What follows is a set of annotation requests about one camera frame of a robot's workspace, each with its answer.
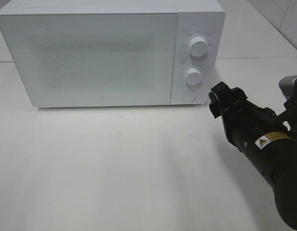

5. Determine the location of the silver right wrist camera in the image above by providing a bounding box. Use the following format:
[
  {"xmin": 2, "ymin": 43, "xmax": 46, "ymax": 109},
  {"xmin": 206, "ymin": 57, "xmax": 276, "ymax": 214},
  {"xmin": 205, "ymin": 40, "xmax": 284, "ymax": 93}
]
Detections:
[{"xmin": 279, "ymin": 75, "xmax": 297, "ymax": 101}]

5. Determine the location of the round white door button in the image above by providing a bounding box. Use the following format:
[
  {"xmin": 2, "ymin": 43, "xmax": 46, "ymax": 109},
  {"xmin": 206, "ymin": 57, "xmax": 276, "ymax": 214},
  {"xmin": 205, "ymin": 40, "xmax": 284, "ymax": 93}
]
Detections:
[{"xmin": 182, "ymin": 90, "xmax": 197, "ymax": 102}]

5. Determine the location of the white microwave oven body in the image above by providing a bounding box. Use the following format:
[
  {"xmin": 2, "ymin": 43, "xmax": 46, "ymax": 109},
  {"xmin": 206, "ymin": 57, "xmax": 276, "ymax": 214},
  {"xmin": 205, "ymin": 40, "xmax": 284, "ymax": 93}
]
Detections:
[{"xmin": 0, "ymin": 0, "xmax": 225, "ymax": 107}]

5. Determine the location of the upper white power knob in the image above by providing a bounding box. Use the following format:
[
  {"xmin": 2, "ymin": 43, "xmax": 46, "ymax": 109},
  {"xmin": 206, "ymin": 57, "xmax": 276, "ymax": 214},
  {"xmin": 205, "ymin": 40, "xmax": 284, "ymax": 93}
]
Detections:
[{"xmin": 188, "ymin": 36, "xmax": 208, "ymax": 57}]

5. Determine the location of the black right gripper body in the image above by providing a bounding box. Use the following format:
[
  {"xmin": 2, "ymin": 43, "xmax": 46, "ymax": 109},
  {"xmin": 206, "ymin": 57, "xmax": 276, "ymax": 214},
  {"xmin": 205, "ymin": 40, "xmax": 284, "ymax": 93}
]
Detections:
[{"xmin": 223, "ymin": 87, "xmax": 297, "ymax": 156}]

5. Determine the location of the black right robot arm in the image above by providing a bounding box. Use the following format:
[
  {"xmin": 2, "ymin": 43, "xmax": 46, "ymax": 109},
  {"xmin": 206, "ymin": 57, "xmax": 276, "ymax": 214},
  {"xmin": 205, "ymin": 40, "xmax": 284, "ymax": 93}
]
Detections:
[{"xmin": 209, "ymin": 82, "xmax": 297, "ymax": 231}]

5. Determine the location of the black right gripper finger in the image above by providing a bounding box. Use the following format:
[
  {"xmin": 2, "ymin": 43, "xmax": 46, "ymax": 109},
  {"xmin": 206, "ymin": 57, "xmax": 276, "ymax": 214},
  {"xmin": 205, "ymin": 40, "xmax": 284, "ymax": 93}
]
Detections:
[{"xmin": 209, "ymin": 81, "xmax": 232, "ymax": 119}]

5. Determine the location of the lower white timer knob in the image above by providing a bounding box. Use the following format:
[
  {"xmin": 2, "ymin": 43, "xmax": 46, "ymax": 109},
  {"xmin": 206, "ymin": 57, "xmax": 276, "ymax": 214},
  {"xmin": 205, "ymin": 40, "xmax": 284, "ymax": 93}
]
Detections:
[{"xmin": 185, "ymin": 68, "xmax": 203, "ymax": 86}]

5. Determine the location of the white microwave door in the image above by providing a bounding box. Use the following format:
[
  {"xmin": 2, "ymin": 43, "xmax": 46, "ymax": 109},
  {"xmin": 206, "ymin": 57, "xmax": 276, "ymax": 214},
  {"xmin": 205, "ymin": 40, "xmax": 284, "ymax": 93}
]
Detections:
[{"xmin": 0, "ymin": 13, "xmax": 177, "ymax": 107}]

